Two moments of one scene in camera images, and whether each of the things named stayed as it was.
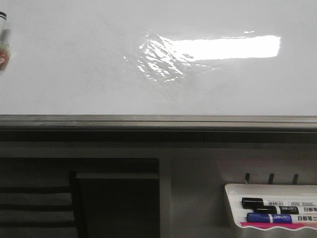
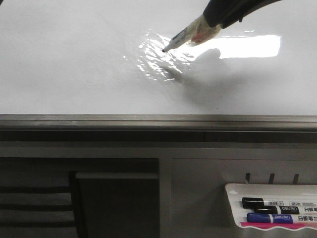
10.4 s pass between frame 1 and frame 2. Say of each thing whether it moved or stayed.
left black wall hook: stayed
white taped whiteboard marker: moved
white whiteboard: stayed
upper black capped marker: stayed
